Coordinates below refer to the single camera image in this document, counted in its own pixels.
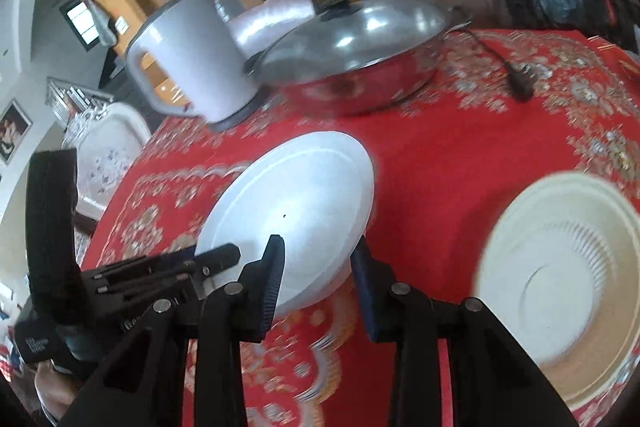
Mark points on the small window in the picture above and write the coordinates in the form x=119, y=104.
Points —
x=82, y=22

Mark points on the steel pan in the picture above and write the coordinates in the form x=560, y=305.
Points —
x=365, y=89

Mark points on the ornate white chair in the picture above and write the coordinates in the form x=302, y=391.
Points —
x=107, y=157

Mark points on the white plastic roll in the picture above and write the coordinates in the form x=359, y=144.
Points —
x=270, y=19

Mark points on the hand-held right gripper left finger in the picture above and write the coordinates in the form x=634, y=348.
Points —
x=269, y=279

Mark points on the red floral tablecloth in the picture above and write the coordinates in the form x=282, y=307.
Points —
x=440, y=147

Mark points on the cream ribbed bowl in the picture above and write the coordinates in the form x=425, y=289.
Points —
x=560, y=287

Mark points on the stair railing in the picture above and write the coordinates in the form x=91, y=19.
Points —
x=75, y=94

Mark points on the framed wall photo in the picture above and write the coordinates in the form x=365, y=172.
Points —
x=14, y=132

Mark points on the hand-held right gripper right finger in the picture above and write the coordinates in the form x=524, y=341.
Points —
x=365, y=292

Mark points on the white electric kettle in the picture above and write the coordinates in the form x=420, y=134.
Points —
x=195, y=57

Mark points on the white plate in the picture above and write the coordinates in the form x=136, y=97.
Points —
x=300, y=202

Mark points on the person's left hand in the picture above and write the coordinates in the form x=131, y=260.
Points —
x=57, y=389

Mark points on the glass pan lid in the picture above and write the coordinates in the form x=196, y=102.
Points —
x=360, y=32

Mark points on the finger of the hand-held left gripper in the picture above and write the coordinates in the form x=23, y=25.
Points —
x=150, y=267
x=215, y=259

